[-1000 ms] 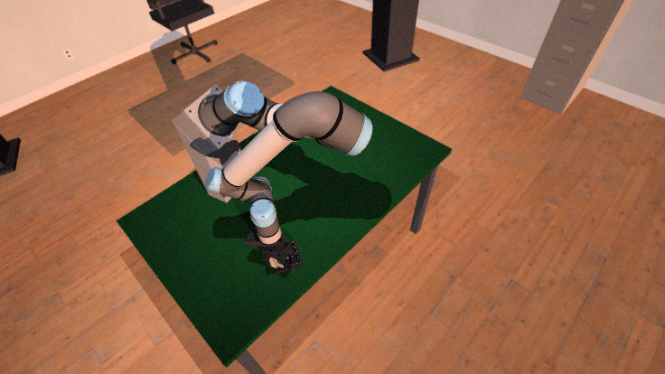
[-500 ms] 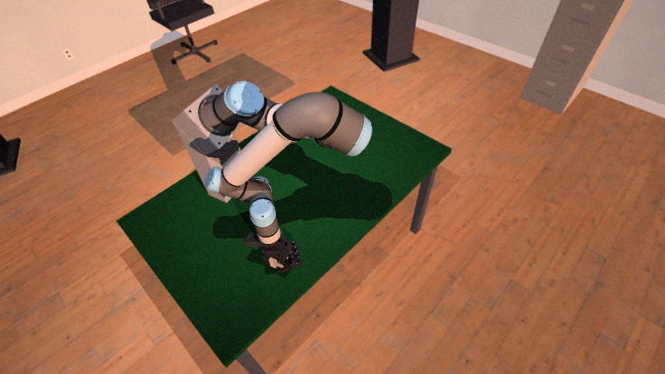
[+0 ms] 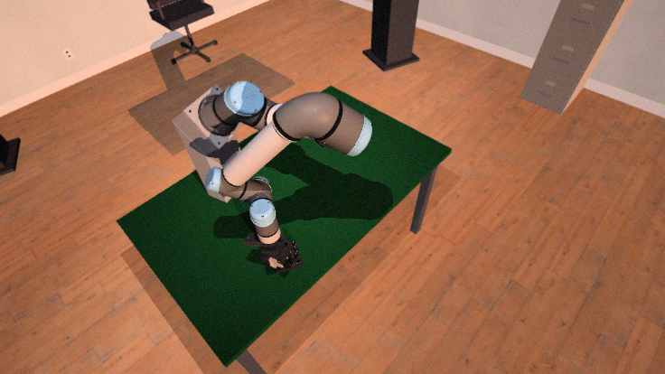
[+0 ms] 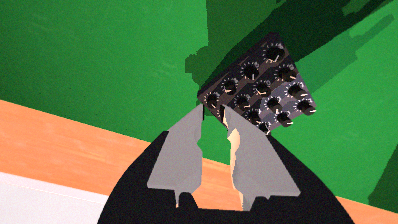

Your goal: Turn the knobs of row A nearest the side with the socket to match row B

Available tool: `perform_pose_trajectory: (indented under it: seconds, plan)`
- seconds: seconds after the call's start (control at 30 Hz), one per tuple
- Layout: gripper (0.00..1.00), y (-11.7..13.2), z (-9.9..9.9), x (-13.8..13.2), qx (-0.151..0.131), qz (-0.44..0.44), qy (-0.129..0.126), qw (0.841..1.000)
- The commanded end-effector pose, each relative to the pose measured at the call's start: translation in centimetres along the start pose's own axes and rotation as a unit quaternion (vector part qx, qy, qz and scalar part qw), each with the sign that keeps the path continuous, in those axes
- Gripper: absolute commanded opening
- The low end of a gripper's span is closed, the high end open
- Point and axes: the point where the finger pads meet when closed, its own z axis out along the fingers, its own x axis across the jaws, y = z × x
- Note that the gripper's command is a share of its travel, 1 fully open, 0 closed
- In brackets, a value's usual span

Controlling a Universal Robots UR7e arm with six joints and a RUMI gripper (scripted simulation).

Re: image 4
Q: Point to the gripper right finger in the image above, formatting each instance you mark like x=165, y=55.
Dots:
x=264, y=167

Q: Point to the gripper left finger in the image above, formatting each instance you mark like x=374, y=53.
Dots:
x=170, y=165

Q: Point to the dark grey knob box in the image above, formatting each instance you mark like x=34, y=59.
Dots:
x=270, y=89

